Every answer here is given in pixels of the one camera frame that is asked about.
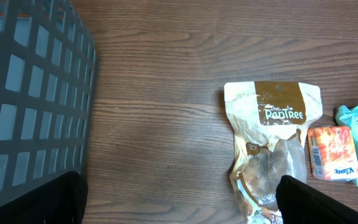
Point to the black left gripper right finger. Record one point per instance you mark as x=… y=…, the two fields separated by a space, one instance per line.
x=299 y=203

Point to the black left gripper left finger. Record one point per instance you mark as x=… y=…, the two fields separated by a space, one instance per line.
x=62 y=200

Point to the orange snack packet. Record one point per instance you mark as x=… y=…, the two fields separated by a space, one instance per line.
x=333 y=153

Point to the beige granola bag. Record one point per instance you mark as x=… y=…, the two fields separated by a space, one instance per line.
x=270 y=122

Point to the grey plastic mesh basket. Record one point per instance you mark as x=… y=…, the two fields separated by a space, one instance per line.
x=48 y=74

